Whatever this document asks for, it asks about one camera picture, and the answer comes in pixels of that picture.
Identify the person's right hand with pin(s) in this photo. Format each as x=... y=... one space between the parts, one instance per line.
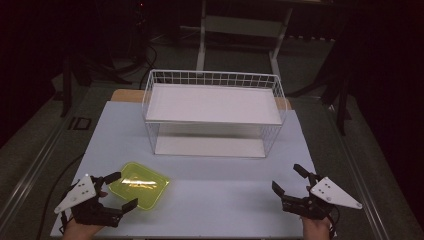
x=316 y=229

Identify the black metal stand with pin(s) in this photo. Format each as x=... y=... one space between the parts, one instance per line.
x=66 y=83
x=340 y=90

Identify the yellow-green plastic tray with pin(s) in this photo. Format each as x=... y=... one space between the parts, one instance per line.
x=140 y=185

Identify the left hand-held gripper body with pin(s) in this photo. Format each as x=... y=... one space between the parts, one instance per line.
x=87 y=203

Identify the white metal stand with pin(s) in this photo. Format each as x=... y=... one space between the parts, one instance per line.
x=240 y=36

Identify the black floor socket plate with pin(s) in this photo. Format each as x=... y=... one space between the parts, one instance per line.
x=80 y=123

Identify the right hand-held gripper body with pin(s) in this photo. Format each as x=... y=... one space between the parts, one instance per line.
x=316 y=199

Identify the person's left hand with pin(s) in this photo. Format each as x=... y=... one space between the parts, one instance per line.
x=83 y=230

